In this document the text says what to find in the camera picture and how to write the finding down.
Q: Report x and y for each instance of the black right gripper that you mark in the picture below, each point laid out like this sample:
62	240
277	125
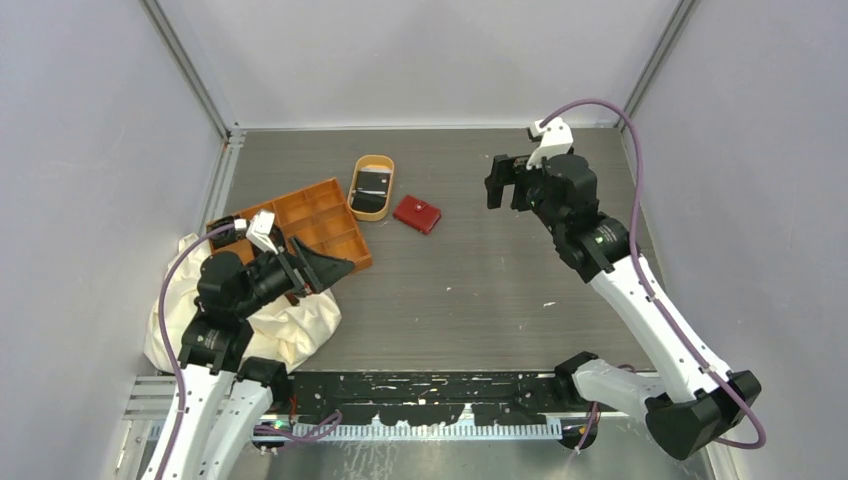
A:
501	175

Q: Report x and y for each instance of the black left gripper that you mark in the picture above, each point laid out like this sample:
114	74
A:
309	271

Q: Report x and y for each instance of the red leather card holder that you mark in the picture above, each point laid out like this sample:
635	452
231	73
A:
417	214

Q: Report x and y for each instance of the black credit card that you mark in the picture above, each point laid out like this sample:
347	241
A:
375	180

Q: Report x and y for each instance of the tan oval tray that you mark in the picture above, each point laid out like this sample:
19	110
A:
372	160

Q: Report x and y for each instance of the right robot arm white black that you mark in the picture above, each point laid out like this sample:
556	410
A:
696	397

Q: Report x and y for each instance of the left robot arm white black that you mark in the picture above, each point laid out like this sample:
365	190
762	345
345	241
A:
221	391

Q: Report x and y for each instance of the orange compartment organizer tray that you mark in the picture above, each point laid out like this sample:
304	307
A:
320	217

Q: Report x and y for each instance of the dark bundle in organizer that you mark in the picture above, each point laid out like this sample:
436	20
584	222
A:
225	232

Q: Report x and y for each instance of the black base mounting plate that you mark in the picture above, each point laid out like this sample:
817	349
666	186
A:
419	398

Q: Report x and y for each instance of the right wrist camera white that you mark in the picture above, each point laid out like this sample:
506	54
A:
554	138

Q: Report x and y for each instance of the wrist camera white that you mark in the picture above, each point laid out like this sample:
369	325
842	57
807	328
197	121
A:
554	138
258	230

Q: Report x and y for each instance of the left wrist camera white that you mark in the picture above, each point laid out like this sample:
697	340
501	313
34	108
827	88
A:
258	230

